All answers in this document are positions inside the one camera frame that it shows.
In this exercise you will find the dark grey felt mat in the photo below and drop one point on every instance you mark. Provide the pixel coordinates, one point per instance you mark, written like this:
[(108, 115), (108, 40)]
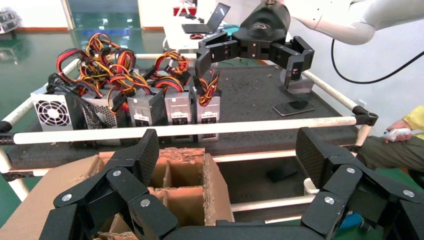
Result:
[(251, 92)]

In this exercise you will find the red box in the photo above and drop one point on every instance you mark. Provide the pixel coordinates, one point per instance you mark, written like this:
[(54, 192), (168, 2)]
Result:
[(185, 11)]

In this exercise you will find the cardboard box with dividers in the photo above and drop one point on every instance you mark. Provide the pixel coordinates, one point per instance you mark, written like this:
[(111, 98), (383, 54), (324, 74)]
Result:
[(188, 205)]

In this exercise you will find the white handheld controller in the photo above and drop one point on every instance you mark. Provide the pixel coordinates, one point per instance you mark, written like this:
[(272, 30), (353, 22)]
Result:
[(399, 134)]

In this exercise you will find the white desk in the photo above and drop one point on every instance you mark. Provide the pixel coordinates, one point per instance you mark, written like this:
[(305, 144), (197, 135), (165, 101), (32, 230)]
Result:
[(179, 41)]

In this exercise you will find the silver power supply with fan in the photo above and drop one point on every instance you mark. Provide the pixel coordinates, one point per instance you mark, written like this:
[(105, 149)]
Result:
[(53, 112)]

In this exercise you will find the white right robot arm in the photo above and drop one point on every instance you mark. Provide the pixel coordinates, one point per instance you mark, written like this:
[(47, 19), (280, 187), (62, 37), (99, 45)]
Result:
[(348, 20)]

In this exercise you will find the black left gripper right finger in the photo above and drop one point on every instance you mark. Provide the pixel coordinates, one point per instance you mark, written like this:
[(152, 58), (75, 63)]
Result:
[(344, 182)]

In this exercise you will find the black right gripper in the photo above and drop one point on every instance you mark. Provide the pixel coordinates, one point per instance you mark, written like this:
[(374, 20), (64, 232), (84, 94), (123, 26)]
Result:
[(265, 26)]

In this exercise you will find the olive trousers leg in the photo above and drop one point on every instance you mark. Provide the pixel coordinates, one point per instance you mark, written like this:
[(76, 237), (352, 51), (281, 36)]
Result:
[(391, 154)]

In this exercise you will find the small grey plastic stand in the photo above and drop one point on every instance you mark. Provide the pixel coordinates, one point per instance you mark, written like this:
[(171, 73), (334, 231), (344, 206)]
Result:
[(303, 90)]

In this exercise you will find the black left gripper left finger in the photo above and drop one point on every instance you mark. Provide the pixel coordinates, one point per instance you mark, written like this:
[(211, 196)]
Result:
[(127, 182)]

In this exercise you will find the white pipe frame cart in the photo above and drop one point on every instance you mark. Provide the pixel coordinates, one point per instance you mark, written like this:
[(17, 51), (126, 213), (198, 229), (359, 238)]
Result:
[(198, 130)]

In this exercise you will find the red black computer mouse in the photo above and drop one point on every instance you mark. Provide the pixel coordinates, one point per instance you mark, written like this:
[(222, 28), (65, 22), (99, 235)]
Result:
[(197, 36)]

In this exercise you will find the yellow sleeved forearm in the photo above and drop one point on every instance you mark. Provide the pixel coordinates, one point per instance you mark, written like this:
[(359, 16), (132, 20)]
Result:
[(415, 119)]

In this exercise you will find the black smartphone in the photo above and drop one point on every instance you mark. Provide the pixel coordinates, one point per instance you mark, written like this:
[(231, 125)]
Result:
[(293, 108)]

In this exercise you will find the black laptop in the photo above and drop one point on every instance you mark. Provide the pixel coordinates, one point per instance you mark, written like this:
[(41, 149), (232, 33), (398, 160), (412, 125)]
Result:
[(217, 15)]

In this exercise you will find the person's hand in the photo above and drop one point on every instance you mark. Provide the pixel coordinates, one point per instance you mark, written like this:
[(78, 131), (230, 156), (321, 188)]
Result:
[(400, 125)]

